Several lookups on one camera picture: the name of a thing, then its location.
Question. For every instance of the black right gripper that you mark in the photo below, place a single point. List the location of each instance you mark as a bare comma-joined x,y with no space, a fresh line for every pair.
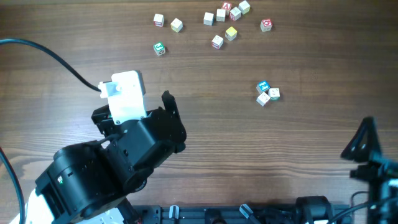
360,142

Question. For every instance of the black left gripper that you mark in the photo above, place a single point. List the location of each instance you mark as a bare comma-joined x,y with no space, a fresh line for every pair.
165,120

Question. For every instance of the red side bird block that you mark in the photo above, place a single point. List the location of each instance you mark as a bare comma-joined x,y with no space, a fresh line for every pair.
217,42

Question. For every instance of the yellow K letter block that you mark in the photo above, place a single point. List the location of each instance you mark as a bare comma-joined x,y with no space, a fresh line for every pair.
231,33

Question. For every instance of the green side animal block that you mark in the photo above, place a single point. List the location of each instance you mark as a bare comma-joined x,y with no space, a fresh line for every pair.
263,99

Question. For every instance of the blue 2 number block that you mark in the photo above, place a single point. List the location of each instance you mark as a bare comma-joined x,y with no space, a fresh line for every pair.
262,86

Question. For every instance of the green Z letter block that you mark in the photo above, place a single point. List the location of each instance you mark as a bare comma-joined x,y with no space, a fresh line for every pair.
274,93

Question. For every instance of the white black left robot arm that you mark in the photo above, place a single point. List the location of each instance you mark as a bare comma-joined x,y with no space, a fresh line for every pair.
87,179

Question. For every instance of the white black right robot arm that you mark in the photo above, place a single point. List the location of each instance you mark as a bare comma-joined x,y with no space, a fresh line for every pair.
381,205

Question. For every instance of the green J letter block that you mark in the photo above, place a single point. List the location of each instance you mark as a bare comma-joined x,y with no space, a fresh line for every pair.
159,48

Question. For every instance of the white turtle yellow block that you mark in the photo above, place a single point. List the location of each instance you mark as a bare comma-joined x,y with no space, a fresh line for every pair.
176,25

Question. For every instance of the red white far-left block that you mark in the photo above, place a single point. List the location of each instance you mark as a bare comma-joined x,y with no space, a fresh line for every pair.
158,20

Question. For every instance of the white 8 number block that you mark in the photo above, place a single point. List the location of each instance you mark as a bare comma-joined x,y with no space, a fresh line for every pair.
208,19

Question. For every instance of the teal top 8 block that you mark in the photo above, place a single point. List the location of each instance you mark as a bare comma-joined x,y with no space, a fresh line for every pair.
220,15

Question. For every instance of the red U letter block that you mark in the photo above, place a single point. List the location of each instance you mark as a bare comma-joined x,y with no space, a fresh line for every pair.
235,13

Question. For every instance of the red A letter block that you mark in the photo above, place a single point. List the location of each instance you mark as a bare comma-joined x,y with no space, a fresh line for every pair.
226,6

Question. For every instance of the yellow S corner block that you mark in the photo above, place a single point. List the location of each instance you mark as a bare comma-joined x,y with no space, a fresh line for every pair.
244,7

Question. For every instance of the red Q letter block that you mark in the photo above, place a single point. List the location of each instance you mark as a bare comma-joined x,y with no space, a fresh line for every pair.
266,25

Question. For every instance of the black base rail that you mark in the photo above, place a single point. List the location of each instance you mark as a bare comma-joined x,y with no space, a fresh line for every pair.
277,213

